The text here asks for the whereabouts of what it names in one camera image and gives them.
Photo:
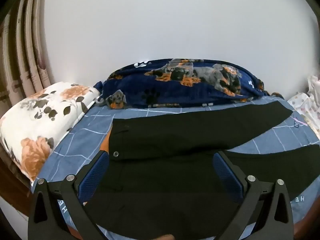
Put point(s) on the pink patterned curtain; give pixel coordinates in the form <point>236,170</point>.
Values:
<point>22,55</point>

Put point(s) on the blue checked bed sheet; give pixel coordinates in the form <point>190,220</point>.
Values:
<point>82,135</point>

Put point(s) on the white floral pillow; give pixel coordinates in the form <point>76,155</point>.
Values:
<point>37,120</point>

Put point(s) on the white floral cloth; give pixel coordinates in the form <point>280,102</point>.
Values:
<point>310,105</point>

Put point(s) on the navy dog print blanket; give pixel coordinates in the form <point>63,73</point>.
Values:
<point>175,90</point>

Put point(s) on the black pants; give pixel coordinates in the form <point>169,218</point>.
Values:
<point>175,135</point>

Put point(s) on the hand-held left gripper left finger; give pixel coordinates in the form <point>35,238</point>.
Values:
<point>96,172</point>

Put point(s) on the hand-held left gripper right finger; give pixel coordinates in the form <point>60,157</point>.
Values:
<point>226,172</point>

